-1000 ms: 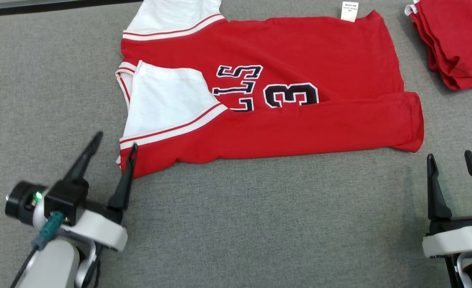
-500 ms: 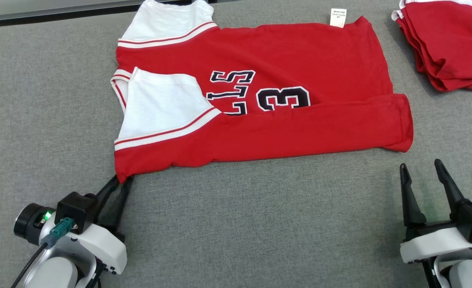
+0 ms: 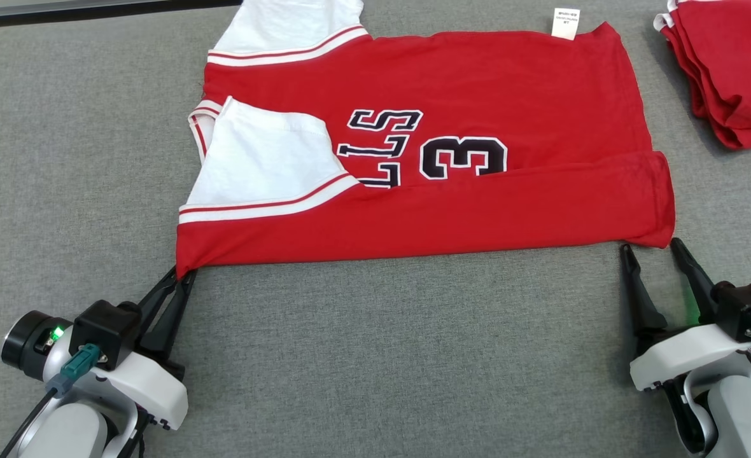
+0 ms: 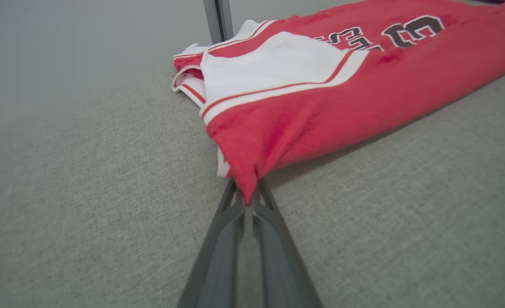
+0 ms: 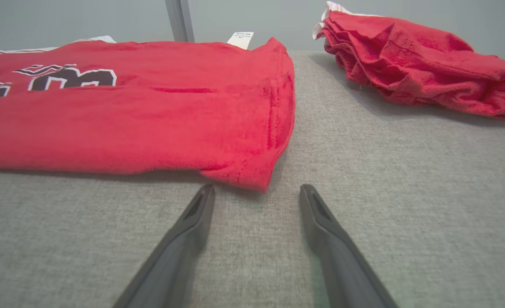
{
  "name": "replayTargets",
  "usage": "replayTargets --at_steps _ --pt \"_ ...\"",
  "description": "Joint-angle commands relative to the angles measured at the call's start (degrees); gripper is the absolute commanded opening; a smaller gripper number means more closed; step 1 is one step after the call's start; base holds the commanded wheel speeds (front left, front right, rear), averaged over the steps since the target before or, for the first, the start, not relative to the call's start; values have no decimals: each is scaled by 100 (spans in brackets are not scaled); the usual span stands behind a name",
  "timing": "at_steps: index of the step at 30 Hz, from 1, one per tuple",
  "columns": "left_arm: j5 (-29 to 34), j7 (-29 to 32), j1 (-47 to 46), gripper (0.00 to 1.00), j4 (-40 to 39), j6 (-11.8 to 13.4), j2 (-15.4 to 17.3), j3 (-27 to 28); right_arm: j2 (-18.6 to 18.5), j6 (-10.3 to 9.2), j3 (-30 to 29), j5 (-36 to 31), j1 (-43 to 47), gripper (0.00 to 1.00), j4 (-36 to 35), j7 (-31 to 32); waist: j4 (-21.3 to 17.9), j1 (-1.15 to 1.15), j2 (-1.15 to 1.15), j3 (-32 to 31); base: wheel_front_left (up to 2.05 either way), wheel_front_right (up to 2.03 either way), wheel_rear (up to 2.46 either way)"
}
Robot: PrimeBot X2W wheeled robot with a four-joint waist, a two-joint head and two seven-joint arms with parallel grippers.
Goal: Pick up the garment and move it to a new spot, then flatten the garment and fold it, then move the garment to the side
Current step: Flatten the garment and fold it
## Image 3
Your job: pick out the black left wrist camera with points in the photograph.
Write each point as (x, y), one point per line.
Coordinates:
(105, 331)

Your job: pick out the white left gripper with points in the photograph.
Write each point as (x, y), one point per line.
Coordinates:
(153, 394)

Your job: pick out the red shorts with white trim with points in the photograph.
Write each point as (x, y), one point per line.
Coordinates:
(738, 63)

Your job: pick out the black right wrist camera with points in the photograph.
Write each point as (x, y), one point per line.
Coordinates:
(748, 308)

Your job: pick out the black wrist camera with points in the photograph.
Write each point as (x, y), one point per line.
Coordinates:
(748, 308)
(105, 331)

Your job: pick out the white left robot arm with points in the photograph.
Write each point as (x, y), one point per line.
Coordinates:
(63, 432)

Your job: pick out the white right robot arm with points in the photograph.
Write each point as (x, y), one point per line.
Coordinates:
(732, 407)

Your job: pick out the red and white jersey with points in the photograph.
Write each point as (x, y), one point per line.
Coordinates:
(477, 210)

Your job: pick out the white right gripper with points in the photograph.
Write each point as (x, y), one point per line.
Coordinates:
(687, 356)

